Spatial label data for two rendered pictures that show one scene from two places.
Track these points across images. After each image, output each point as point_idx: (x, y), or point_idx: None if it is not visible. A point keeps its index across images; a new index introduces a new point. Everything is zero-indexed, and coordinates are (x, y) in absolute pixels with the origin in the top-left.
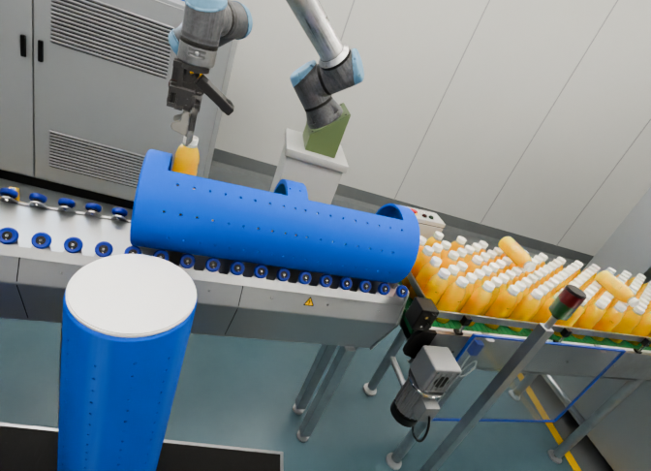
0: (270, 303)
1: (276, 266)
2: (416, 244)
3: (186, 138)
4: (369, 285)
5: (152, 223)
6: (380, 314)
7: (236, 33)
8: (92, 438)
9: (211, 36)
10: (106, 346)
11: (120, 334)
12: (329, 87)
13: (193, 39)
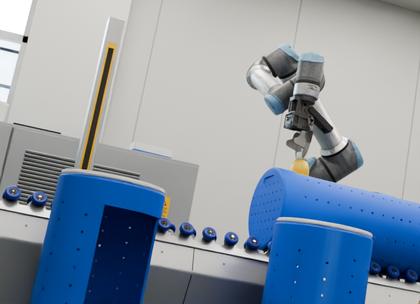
0: (390, 302)
1: (386, 261)
2: None
3: (301, 152)
4: None
5: (298, 206)
6: None
7: (321, 84)
8: None
9: (320, 77)
10: (337, 238)
11: (347, 226)
12: (335, 173)
13: (310, 79)
